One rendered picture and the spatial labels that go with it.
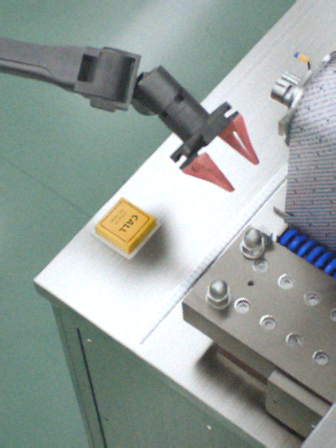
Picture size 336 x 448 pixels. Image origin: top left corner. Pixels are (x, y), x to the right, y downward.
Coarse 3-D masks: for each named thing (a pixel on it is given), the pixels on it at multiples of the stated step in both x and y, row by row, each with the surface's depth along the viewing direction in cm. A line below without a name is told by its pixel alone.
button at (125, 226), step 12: (120, 204) 191; (132, 204) 191; (108, 216) 190; (120, 216) 190; (132, 216) 189; (144, 216) 189; (96, 228) 189; (108, 228) 188; (120, 228) 188; (132, 228) 188; (144, 228) 188; (108, 240) 190; (120, 240) 187; (132, 240) 187
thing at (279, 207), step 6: (288, 90) 168; (288, 96) 168; (282, 120) 172; (282, 126) 172; (282, 132) 173; (282, 198) 191; (276, 204) 191; (282, 204) 191; (276, 210) 191; (282, 210) 190
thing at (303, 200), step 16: (288, 160) 162; (304, 160) 160; (288, 176) 166; (304, 176) 163; (320, 176) 160; (288, 192) 169; (304, 192) 166; (320, 192) 163; (288, 208) 172; (304, 208) 169; (320, 208) 166; (304, 224) 172; (320, 224) 169; (320, 240) 173
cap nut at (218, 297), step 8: (216, 280) 166; (208, 288) 168; (216, 288) 165; (224, 288) 165; (208, 296) 167; (216, 296) 166; (224, 296) 166; (208, 304) 168; (216, 304) 167; (224, 304) 168
